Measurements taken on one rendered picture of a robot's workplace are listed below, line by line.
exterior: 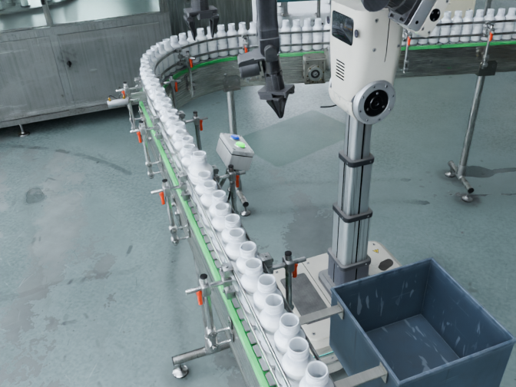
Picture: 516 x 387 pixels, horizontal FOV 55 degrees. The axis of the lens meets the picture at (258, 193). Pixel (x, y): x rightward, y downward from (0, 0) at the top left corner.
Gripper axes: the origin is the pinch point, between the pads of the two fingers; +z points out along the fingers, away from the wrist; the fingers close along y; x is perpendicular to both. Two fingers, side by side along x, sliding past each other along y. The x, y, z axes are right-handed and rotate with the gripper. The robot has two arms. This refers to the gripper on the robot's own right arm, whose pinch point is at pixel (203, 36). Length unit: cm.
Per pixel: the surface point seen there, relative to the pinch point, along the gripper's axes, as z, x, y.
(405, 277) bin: 48, 85, -30
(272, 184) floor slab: 141, -109, -65
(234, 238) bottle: 23, 81, 17
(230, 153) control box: 28.9, 31.7, 2.3
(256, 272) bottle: 24, 93, 16
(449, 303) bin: 52, 95, -38
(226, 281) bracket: 31, 86, 21
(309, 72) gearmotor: 48, -71, -74
